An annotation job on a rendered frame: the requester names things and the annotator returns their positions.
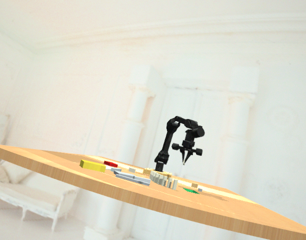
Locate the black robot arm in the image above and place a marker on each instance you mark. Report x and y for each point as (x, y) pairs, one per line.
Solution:
(194, 131)

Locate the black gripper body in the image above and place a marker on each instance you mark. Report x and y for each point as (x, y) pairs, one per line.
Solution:
(176, 147)

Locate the red rectangular block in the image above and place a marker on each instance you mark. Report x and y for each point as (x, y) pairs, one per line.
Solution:
(110, 164)

